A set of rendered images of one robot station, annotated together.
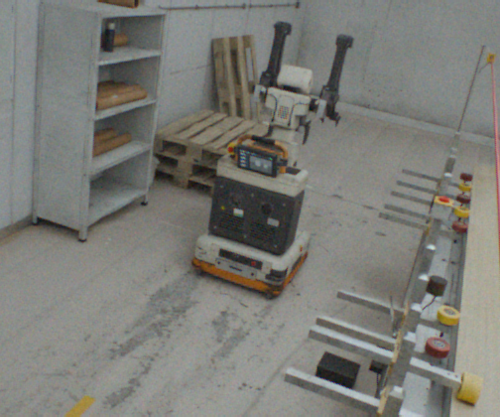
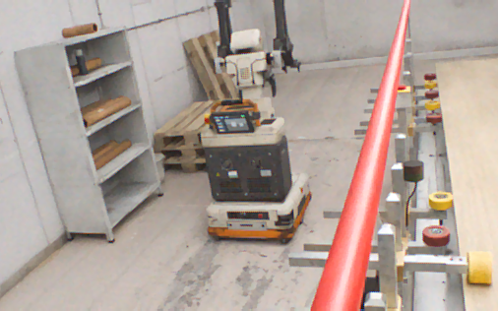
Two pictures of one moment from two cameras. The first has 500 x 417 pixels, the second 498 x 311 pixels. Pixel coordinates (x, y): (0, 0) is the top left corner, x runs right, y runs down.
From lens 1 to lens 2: 55 cm
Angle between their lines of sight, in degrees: 8
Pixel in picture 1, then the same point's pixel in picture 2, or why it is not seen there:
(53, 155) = (64, 176)
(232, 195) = (222, 160)
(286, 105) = (245, 66)
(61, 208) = (86, 219)
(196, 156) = (195, 141)
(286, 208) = (273, 156)
